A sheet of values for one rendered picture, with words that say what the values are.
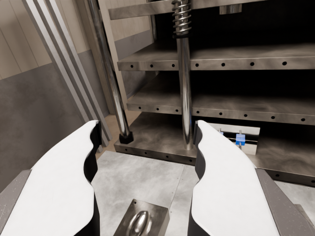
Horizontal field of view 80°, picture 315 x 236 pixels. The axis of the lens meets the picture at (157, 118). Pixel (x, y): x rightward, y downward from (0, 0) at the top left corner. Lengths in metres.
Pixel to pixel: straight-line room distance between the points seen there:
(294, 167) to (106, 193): 0.90
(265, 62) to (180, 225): 0.73
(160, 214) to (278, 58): 0.75
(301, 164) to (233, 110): 0.41
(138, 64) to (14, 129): 1.77
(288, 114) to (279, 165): 0.26
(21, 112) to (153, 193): 1.91
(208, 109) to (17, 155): 2.12
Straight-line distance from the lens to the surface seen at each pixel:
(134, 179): 0.99
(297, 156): 1.20
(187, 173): 0.98
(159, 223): 0.76
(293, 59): 0.93
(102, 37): 1.03
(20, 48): 2.53
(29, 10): 2.28
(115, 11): 1.07
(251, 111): 1.00
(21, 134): 2.54
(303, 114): 1.04
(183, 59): 0.88
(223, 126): 1.04
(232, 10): 1.14
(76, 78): 2.36
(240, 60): 0.91
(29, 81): 2.53
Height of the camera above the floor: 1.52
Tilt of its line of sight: 30 degrees down
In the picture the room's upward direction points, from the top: 8 degrees counter-clockwise
